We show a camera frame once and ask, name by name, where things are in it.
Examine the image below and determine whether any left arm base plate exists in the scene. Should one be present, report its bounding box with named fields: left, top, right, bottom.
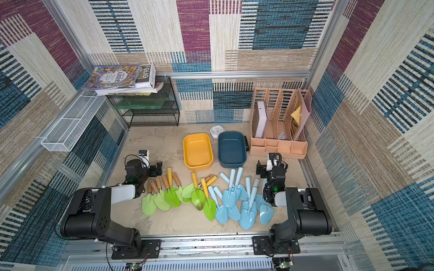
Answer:
left=111, top=239, right=162, bottom=260

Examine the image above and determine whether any white box in organizer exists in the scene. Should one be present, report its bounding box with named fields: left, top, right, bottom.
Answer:
left=253, top=100, right=267, bottom=138

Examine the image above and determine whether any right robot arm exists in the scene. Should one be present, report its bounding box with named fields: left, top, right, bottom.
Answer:
left=252, top=152, right=333, bottom=257

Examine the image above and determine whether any dark blue storage box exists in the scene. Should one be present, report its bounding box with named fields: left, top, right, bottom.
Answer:
left=218, top=131, right=247, bottom=169

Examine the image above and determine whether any white book stack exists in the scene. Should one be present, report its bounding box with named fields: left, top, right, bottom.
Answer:
left=94, top=64, right=164, bottom=96

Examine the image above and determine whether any black wire shelf rack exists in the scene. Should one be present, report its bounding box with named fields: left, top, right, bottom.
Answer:
left=107, top=76, right=180, bottom=128

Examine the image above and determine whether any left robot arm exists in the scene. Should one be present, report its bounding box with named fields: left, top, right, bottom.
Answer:
left=60, top=150, right=162, bottom=260

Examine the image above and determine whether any colorful picture book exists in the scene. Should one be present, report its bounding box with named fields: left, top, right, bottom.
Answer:
left=81, top=65, right=141, bottom=90

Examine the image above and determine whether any green tray on shelf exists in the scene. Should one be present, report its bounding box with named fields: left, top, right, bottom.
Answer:
left=114, top=98, right=166, bottom=110

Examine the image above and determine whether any pink desk file organizer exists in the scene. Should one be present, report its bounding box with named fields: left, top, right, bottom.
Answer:
left=250, top=87, right=312, bottom=159

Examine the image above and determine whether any yellow paper in organizer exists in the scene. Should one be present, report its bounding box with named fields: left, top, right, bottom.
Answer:
left=291, top=106, right=301, bottom=125

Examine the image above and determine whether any yellow storage box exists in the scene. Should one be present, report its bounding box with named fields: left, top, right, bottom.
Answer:
left=183, top=133, right=214, bottom=172

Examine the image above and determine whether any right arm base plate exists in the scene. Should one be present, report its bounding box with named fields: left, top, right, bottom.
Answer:
left=252, top=236, right=301, bottom=257

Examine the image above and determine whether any dark green shovel yellow handle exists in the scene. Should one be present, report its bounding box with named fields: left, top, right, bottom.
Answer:
left=191, top=172, right=206, bottom=211

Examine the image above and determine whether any white wire mesh basket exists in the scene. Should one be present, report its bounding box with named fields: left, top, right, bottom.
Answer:
left=41, top=95, right=105, bottom=152

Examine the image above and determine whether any blue shovel large centre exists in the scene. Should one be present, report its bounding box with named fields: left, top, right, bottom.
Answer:
left=238, top=178, right=260, bottom=230

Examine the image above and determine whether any white round clock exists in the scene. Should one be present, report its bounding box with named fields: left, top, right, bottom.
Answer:
left=210, top=125, right=226, bottom=140

